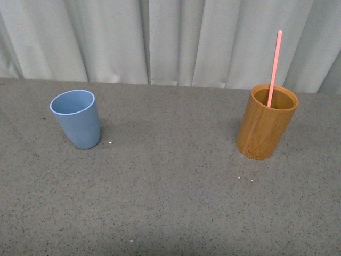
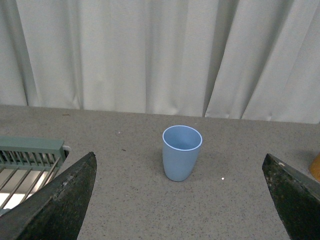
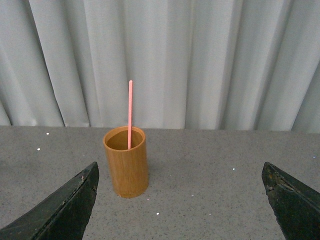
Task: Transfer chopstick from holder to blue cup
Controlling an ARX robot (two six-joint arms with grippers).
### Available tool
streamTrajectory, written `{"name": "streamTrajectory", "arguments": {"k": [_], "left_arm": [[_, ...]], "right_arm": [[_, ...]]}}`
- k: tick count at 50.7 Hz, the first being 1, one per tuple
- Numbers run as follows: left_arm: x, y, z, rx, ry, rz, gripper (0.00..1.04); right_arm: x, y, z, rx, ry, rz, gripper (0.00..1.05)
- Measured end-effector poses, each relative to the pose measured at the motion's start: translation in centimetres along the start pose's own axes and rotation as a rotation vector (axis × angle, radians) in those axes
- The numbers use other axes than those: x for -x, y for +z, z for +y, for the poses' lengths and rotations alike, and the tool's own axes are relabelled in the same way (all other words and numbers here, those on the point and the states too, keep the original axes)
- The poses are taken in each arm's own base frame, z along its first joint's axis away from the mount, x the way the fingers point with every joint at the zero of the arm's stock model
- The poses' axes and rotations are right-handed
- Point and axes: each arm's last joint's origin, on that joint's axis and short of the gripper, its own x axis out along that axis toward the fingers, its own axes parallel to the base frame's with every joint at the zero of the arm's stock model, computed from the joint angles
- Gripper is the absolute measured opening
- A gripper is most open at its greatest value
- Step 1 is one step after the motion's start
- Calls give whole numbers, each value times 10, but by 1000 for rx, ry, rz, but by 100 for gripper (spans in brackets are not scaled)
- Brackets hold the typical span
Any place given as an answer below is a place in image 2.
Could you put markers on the green dish drying rack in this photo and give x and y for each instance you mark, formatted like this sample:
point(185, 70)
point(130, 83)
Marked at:
point(26, 165)

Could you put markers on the white pleated curtain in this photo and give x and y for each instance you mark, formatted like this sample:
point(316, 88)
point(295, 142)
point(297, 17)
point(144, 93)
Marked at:
point(233, 59)

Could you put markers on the bamboo chopstick holder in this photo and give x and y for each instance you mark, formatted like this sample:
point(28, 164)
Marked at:
point(314, 167)

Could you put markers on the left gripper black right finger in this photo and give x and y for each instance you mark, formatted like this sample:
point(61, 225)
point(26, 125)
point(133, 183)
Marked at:
point(296, 198)

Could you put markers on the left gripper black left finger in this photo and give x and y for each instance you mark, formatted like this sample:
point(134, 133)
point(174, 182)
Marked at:
point(56, 211)

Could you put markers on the light blue plastic cup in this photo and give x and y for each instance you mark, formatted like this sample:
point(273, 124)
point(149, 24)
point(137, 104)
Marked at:
point(180, 150)

